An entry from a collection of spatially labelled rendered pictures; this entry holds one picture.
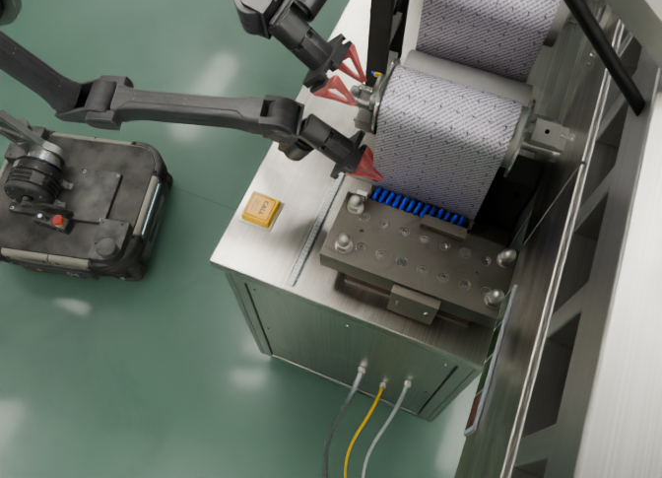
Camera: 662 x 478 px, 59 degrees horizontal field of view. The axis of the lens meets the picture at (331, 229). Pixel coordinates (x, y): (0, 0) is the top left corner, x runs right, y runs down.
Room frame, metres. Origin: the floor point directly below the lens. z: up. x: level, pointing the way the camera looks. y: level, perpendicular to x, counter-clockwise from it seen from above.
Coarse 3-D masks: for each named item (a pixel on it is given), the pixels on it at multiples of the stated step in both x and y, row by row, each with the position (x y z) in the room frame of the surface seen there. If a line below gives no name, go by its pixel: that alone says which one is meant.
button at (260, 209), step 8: (256, 192) 0.69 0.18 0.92; (248, 200) 0.67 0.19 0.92; (256, 200) 0.67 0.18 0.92; (264, 200) 0.67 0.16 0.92; (272, 200) 0.67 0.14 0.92; (248, 208) 0.65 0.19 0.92; (256, 208) 0.65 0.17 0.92; (264, 208) 0.65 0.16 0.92; (272, 208) 0.65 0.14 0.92; (248, 216) 0.63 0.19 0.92; (256, 216) 0.63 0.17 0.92; (264, 216) 0.63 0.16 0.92; (272, 216) 0.63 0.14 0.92; (264, 224) 0.61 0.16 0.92
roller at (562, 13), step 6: (564, 6) 0.80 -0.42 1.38; (558, 12) 0.80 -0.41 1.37; (564, 12) 0.79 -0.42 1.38; (558, 18) 0.79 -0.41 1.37; (564, 18) 0.79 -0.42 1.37; (552, 24) 0.79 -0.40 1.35; (558, 24) 0.79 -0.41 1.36; (552, 30) 0.78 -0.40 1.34; (558, 30) 0.78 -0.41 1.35; (546, 36) 0.79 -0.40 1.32; (552, 36) 0.78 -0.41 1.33; (546, 42) 0.79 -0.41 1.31; (552, 42) 0.78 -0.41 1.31
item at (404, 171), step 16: (384, 144) 0.65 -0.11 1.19; (384, 160) 0.64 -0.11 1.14; (400, 160) 0.63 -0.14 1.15; (416, 160) 0.62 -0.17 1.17; (432, 160) 0.61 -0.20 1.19; (384, 176) 0.64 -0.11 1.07; (400, 176) 0.63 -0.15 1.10; (416, 176) 0.62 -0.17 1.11; (432, 176) 0.60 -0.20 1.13; (448, 176) 0.59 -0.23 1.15; (464, 176) 0.58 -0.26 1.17; (480, 176) 0.57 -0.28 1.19; (400, 192) 0.63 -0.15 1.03; (416, 192) 0.61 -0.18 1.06; (432, 192) 0.60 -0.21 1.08; (448, 192) 0.59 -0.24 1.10; (464, 192) 0.58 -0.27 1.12; (480, 192) 0.57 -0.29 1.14; (448, 208) 0.58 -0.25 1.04; (464, 208) 0.57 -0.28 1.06
